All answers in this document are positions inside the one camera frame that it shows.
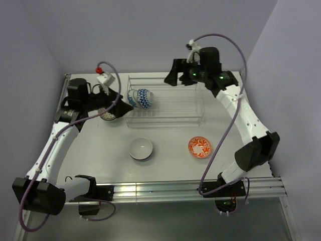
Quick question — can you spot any orange floral bowl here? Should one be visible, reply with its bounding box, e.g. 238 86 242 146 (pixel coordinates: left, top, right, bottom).
188 136 212 159

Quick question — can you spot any white bowl blue orange rim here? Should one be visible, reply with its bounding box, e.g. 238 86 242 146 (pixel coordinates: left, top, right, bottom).
128 138 153 161

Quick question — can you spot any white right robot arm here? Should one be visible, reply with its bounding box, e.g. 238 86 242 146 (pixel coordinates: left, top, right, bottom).
165 44 280 196

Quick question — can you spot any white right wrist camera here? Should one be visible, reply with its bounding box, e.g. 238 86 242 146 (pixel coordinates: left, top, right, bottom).
186 39 201 63

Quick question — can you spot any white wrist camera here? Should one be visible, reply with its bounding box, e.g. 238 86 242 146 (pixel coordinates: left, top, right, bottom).
186 39 201 63
96 72 115 95

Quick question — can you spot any clear acrylic dish rack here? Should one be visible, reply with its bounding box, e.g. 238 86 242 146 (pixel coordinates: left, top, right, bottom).
125 76 204 128

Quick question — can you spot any brown patterned bowl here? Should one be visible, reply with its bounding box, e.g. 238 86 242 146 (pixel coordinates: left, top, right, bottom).
97 108 116 121

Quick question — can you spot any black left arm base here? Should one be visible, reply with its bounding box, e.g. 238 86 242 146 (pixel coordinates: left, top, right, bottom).
70 184 114 218

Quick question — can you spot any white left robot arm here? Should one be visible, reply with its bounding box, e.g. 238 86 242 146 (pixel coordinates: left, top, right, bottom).
12 74 133 215

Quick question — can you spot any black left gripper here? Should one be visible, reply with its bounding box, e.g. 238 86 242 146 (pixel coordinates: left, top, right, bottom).
82 84 133 118

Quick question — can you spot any aluminium mounting rail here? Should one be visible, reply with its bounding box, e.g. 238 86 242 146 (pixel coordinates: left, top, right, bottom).
24 176 288 204

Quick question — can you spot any orange geometric patterned bowl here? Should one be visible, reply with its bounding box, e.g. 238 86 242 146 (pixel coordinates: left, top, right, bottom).
134 88 154 109

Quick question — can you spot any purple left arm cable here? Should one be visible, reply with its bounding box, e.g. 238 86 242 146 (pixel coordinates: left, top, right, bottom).
19 61 123 232

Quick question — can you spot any blue floral bowl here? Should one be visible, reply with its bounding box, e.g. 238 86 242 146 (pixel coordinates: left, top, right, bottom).
127 89 138 108

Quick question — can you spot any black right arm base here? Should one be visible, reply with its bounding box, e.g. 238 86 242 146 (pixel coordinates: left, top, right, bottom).
203 181 247 215

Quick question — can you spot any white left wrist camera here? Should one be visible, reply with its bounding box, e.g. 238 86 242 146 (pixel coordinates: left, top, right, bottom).
96 72 115 95

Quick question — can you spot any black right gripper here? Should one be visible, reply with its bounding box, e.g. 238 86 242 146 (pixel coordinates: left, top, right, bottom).
164 59 207 86

